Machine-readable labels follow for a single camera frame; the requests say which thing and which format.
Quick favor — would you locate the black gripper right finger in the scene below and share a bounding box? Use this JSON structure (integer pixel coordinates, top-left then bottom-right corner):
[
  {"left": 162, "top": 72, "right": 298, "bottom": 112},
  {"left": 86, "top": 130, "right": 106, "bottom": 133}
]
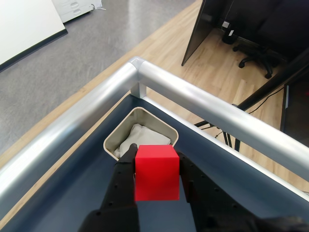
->
[{"left": 177, "top": 151, "right": 267, "bottom": 232}]

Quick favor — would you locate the beige rounded box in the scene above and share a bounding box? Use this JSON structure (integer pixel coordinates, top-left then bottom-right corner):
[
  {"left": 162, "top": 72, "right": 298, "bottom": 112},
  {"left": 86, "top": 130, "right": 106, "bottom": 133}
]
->
[{"left": 103, "top": 106, "right": 180, "bottom": 161}]

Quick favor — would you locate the dark grey table mat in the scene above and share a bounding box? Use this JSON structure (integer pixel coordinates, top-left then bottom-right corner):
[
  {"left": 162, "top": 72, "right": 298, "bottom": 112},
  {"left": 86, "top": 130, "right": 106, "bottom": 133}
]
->
[{"left": 3, "top": 93, "right": 309, "bottom": 232}]

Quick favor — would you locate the dark desk panel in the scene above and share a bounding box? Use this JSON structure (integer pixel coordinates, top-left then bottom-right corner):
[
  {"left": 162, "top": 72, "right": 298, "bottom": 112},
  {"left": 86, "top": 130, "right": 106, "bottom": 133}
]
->
[{"left": 181, "top": 0, "right": 219, "bottom": 67}]

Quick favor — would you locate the red cube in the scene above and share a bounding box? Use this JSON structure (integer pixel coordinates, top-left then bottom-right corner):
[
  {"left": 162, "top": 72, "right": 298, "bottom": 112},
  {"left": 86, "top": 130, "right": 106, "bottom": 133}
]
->
[{"left": 134, "top": 145, "right": 180, "bottom": 202}]

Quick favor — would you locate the aluminium tube table frame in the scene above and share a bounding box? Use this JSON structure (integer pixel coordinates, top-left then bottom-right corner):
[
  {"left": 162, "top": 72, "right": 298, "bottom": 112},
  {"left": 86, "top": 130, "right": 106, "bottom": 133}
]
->
[{"left": 0, "top": 56, "right": 309, "bottom": 211}]

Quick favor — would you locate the dark upright panel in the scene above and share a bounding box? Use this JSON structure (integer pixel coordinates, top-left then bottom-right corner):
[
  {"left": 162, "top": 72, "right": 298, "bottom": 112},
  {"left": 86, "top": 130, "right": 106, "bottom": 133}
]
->
[{"left": 281, "top": 83, "right": 309, "bottom": 141}]

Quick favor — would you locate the white cloth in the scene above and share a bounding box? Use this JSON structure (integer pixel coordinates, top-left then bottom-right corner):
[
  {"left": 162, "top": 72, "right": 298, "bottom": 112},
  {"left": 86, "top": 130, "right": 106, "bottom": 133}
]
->
[{"left": 113, "top": 123, "right": 173, "bottom": 159}]

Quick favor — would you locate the black office chair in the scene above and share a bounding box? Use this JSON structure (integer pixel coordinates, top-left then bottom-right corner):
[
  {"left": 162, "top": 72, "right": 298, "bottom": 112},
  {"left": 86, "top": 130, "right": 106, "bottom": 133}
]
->
[{"left": 232, "top": 0, "right": 309, "bottom": 80}]

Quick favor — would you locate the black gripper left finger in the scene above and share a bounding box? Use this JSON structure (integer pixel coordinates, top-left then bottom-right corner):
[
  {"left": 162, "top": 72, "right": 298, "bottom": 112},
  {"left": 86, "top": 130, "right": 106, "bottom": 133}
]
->
[{"left": 99, "top": 143, "right": 138, "bottom": 211}]

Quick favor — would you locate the black tripod stand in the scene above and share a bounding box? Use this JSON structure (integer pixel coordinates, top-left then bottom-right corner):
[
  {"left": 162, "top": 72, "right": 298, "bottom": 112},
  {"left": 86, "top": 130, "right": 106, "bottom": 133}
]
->
[{"left": 194, "top": 47, "right": 309, "bottom": 153}]

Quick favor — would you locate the white cabinet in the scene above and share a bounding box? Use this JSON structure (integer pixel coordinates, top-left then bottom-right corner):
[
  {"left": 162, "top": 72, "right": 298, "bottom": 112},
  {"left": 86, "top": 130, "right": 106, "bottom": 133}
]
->
[{"left": 51, "top": 0, "right": 102, "bottom": 24}]

